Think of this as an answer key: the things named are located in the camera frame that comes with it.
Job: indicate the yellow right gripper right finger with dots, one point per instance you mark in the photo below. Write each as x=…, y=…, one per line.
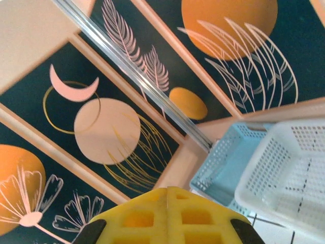
x=175, y=216

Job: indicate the white plastic basket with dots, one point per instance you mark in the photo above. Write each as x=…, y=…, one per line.
x=274, y=178

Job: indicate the aluminium frame post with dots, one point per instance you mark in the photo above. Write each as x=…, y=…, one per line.
x=142, y=76

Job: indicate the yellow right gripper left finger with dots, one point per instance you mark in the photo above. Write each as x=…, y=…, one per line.
x=157, y=216

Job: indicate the light blue plastic basket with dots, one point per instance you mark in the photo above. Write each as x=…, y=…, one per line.
x=223, y=162

